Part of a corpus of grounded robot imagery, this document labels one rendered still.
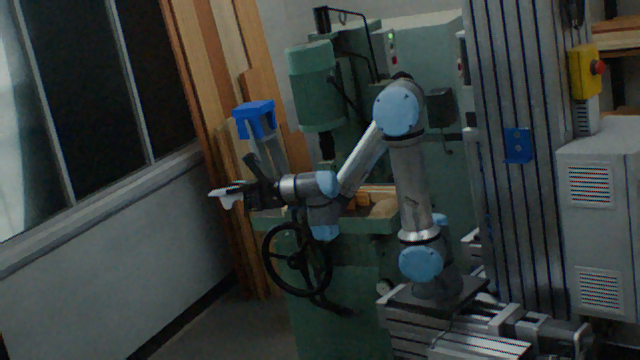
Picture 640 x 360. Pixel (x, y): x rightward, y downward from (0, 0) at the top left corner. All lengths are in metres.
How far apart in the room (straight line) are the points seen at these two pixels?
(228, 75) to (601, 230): 2.93
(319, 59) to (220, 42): 1.83
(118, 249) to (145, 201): 0.31
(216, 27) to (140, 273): 1.44
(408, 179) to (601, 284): 0.58
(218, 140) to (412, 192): 2.34
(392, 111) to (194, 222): 2.64
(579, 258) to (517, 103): 0.44
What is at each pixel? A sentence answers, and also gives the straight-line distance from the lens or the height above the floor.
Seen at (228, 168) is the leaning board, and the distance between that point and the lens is 4.39.
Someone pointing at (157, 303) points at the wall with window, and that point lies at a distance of 4.34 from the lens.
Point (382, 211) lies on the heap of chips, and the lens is 2.86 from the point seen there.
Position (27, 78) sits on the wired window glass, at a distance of 3.85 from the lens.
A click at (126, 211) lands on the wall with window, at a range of 4.15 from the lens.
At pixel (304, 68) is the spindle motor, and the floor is 1.43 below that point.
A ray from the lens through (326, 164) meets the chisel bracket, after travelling 3.02.
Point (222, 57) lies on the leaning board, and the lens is 4.69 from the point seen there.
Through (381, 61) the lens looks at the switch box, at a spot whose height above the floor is 1.37.
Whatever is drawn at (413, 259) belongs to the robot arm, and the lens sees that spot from 2.20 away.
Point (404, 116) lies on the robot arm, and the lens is 2.07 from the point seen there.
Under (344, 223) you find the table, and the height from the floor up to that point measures 0.88.
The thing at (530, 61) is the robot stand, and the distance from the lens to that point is 2.20.
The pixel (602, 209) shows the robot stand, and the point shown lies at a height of 1.08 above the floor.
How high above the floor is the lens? 1.86
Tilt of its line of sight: 17 degrees down
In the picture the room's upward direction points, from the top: 11 degrees counter-clockwise
